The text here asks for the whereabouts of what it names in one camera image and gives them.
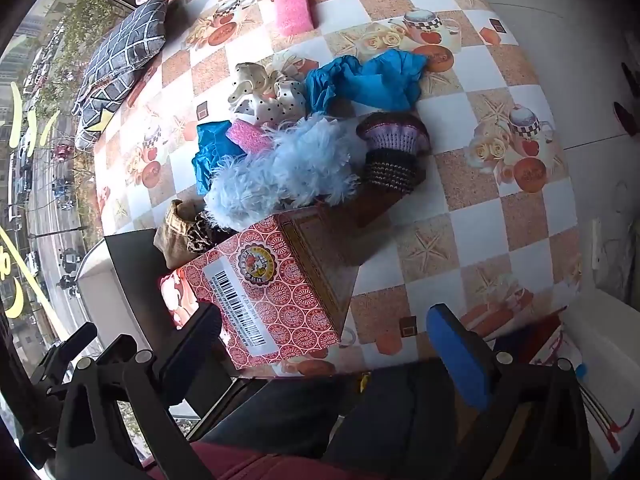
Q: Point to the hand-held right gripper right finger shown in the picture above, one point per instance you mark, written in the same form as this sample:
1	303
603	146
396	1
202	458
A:
457	355

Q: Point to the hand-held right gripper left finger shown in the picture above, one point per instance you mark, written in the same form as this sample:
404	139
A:
200	335

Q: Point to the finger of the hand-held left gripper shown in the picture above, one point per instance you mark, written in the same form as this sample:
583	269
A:
70	345

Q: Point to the black storage bin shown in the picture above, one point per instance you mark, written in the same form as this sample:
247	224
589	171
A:
135	270

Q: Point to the small blue crinkled cloth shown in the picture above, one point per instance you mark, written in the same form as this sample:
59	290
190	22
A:
212	155

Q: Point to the light blue fluffy scrunchie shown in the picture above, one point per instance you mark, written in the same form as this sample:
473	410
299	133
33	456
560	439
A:
285	170

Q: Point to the pink sponge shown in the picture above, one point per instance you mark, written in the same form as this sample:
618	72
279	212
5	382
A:
294	12
248	136

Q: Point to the purple black knit scrunchie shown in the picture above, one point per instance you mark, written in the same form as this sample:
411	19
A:
392	152

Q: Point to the white polka-dot scrunchie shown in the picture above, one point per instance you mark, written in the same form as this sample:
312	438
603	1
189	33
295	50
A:
265	92

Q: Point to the red patterned cardboard box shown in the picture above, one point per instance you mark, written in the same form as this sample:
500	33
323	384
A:
280	290

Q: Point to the leopard print scrunchie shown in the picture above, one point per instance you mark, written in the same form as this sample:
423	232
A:
205	235

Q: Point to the tan knitted sock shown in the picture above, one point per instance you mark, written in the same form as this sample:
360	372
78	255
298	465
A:
175	235

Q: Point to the person's dark pants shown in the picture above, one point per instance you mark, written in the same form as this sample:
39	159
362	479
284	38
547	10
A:
350	410

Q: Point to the white plastic bag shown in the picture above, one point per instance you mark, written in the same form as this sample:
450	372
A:
600	350

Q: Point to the person's maroon top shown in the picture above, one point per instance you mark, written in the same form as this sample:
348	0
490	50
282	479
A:
260	465

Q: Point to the grey plaid cushion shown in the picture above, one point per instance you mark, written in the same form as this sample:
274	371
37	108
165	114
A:
120	60

